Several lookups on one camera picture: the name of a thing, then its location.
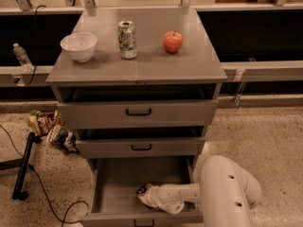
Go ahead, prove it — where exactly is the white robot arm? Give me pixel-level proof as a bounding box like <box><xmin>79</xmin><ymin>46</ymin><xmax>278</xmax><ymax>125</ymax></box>
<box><xmin>137</xmin><ymin>155</ymin><xmax>262</xmax><ymax>227</ymax></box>

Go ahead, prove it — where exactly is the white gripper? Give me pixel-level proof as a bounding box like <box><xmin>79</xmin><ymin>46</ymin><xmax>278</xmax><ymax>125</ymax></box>
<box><xmin>137</xmin><ymin>183</ymin><xmax>161</xmax><ymax>207</ymax></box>

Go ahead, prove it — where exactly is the grey bottom drawer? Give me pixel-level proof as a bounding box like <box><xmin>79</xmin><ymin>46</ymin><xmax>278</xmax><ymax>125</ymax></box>
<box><xmin>80</xmin><ymin>156</ymin><xmax>203</xmax><ymax>227</ymax></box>

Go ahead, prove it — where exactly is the grey drawer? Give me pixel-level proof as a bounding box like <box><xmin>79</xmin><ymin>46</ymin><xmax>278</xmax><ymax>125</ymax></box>
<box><xmin>80</xmin><ymin>156</ymin><xmax>203</xmax><ymax>227</ymax></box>
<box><xmin>77</xmin><ymin>137</ymin><xmax>205</xmax><ymax>159</ymax></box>
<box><xmin>58</xmin><ymin>100</ymin><xmax>217</xmax><ymax>130</ymax></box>

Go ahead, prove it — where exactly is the green soda can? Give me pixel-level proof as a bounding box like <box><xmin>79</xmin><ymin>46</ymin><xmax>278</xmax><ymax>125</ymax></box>
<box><xmin>117</xmin><ymin>21</ymin><xmax>137</xmax><ymax>59</ymax></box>

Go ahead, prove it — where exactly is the snack bag pile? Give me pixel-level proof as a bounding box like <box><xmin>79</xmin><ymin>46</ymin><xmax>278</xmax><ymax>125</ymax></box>
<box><xmin>27</xmin><ymin>110</ymin><xmax>78</xmax><ymax>153</ymax></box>

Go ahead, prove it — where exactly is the white bowl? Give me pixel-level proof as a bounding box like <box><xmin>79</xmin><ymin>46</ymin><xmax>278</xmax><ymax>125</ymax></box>
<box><xmin>60</xmin><ymin>32</ymin><xmax>98</xmax><ymax>62</ymax></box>

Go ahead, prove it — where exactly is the grey middle drawer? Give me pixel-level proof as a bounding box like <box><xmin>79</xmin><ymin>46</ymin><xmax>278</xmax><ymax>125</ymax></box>
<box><xmin>77</xmin><ymin>137</ymin><xmax>205</xmax><ymax>159</ymax></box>

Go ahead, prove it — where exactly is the red apple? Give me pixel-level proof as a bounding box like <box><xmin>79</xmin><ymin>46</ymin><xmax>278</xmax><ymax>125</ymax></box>
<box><xmin>162</xmin><ymin>31</ymin><xmax>183</xmax><ymax>53</ymax></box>

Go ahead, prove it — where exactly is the clear plastic water bottle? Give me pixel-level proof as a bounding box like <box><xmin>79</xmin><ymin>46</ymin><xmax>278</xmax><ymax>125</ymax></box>
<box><xmin>13</xmin><ymin>43</ymin><xmax>34</xmax><ymax>72</ymax></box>

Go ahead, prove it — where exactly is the black hanging cable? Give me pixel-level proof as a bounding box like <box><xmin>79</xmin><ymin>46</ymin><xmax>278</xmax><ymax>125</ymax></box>
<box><xmin>26</xmin><ymin>5</ymin><xmax>48</xmax><ymax>87</ymax></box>

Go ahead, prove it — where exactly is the grey top drawer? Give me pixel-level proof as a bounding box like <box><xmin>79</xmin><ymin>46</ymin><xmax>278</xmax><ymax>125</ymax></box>
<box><xmin>58</xmin><ymin>100</ymin><xmax>217</xmax><ymax>130</ymax></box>

